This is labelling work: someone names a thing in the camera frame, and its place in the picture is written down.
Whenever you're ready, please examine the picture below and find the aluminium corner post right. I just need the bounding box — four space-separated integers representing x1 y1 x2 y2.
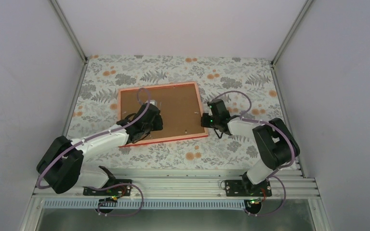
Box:
271 0 315 69

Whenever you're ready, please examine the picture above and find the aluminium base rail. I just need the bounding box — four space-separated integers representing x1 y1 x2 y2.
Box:
33 169 320 200

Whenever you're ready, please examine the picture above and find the aluminium corner post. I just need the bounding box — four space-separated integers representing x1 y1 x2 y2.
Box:
271 0 315 69
49 0 88 64

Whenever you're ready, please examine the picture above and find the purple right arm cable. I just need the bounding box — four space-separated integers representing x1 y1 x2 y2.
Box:
215 90 297 218

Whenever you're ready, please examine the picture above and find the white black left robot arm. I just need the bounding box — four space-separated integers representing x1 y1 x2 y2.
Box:
36 100 163 195

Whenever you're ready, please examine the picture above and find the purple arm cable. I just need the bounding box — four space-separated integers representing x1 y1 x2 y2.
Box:
215 90 297 218
36 88 152 218

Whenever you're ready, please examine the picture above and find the aluminium corner post left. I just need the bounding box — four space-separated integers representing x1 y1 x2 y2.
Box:
49 0 88 64

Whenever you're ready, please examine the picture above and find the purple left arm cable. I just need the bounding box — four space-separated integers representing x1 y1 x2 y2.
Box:
36 88 152 218

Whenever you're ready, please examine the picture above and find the red picture frame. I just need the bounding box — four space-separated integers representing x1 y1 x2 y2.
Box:
134 81 208 146

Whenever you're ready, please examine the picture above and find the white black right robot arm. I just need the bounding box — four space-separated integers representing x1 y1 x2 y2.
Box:
201 99 300 196

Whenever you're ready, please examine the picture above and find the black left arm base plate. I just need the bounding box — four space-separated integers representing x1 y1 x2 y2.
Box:
83 179 132 197

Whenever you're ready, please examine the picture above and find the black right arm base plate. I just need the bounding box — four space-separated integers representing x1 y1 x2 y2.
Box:
224 180 272 197

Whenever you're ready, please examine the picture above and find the grey slotted cable duct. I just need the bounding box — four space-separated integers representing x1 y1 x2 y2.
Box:
43 198 245 210

